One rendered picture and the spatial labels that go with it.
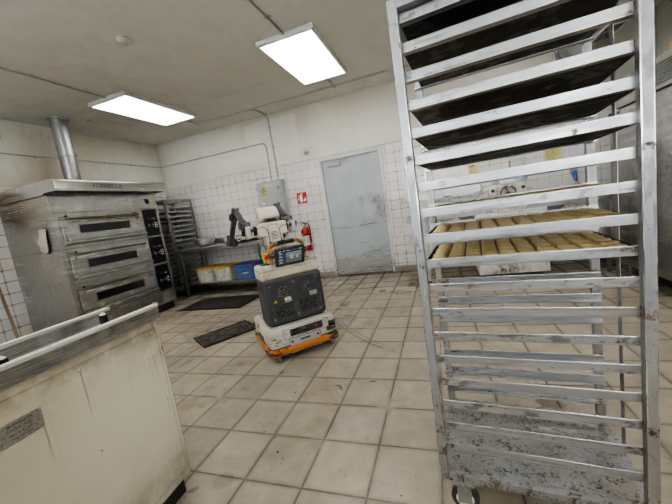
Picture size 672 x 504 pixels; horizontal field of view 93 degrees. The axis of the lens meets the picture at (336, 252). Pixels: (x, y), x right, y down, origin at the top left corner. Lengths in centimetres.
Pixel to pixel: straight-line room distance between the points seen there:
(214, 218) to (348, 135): 310
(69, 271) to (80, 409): 364
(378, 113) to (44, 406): 510
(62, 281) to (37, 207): 92
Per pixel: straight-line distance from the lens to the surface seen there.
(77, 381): 146
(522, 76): 119
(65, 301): 517
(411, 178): 113
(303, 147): 582
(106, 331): 151
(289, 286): 278
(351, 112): 564
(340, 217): 559
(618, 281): 124
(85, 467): 155
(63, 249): 501
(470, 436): 170
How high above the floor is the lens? 120
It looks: 8 degrees down
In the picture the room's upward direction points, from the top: 9 degrees counter-clockwise
